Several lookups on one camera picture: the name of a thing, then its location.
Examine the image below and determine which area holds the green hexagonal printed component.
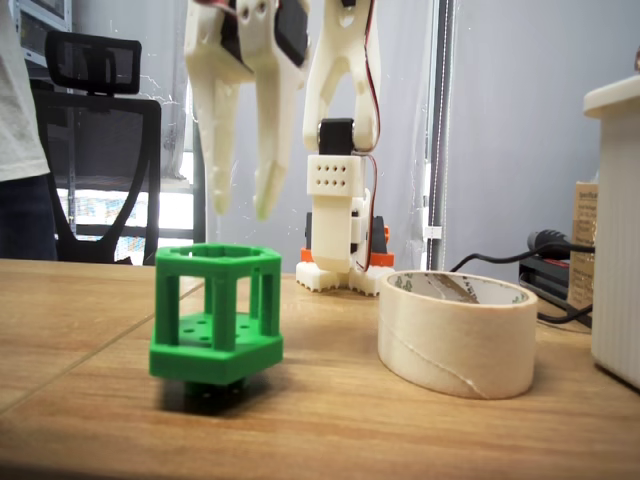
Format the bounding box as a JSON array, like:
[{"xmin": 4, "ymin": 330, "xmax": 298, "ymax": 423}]
[{"xmin": 148, "ymin": 242, "xmax": 285, "ymax": 400}]

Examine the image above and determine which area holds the black mesh office chair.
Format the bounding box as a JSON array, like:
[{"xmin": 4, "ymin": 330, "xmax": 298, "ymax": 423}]
[{"xmin": 30, "ymin": 30, "xmax": 164, "ymax": 266}]

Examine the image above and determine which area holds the orange and black table clamp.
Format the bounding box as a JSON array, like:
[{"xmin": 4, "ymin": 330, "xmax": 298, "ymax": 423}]
[{"xmin": 366, "ymin": 214, "xmax": 396, "ymax": 270}]

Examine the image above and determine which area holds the grey framed monitor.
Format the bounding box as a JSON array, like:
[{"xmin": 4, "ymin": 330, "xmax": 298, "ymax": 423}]
[{"xmin": 13, "ymin": 0, "xmax": 74, "ymax": 66}]

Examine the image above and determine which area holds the grey vertical pole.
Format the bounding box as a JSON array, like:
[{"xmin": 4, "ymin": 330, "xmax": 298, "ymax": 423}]
[{"xmin": 428, "ymin": 0, "xmax": 457, "ymax": 274}]

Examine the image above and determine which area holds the person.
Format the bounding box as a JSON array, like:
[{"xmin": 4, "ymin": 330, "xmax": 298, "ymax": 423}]
[{"xmin": 0, "ymin": 0, "xmax": 59, "ymax": 261}]

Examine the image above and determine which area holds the beige masking tape roll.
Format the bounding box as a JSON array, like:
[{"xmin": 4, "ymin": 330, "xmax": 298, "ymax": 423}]
[{"xmin": 377, "ymin": 269, "xmax": 540, "ymax": 400}]

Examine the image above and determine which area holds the black power strip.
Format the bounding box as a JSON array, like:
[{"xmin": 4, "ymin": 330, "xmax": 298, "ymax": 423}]
[{"xmin": 517, "ymin": 255, "xmax": 572, "ymax": 305}]

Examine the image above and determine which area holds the brown cardboard box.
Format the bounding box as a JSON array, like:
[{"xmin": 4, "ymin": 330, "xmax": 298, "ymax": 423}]
[{"xmin": 567, "ymin": 180, "xmax": 600, "ymax": 312}]

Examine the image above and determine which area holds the white ribbed container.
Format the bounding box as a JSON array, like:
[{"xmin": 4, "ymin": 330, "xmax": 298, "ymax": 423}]
[{"xmin": 582, "ymin": 74, "xmax": 640, "ymax": 391}]

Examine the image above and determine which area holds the black cable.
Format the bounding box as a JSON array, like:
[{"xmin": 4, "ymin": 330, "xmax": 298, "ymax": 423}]
[
  {"xmin": 447, "ymin": 228, "xmax": 597, "ymax": 275},
  {"xmin": 535, "ymin": 303, "xmax": 595, "ymax": 326}
]

